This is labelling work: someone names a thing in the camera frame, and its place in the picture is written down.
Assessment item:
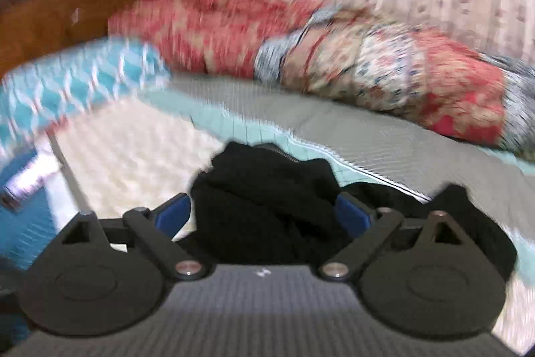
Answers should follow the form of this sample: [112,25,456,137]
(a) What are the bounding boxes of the teal wavy patterned pillow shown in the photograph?
[0,37,172,167]

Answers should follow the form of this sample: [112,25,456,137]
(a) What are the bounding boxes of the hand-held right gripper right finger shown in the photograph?
[320,193,466,281]

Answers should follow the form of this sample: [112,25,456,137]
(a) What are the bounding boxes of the black pants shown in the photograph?
[190,142,519,282]

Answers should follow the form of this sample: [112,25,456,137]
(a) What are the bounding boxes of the patterned bed sheet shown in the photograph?
[0,73,535,353]

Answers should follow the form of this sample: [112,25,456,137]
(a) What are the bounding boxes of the red floral quilt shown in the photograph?
[108,0,535,162]

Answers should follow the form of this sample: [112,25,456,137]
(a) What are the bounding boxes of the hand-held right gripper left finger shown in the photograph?
[62,193,210,281]

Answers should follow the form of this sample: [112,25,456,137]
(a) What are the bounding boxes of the carved wooden headboard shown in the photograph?
[0,0,210,78]

